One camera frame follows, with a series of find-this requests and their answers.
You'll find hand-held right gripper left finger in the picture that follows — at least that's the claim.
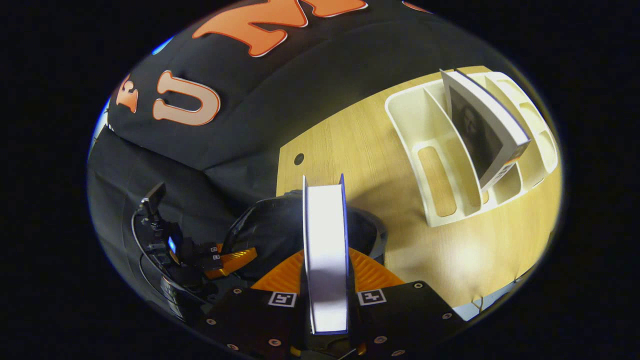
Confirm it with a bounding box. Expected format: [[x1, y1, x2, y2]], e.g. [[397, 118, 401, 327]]
[[196, 248, 313, 359]]

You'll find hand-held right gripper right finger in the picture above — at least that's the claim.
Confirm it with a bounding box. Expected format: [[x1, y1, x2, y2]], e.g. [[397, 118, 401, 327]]
[[347, 247, 470, 358]]

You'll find blue cover book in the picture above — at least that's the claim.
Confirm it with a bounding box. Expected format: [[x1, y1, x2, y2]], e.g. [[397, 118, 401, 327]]
[[302, 174, 349, 335]]

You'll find white plastic bookshelf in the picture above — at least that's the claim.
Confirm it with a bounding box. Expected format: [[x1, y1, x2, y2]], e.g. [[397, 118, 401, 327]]
[[385, 70, 558, 228]]

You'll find black backdrop cloth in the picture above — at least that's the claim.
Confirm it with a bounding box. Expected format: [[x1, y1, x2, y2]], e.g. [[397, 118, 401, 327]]
[[87, 0, 501, 311]]

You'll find black cable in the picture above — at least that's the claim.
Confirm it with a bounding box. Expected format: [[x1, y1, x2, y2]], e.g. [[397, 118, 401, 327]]
[[130, 209, 206, 306]]

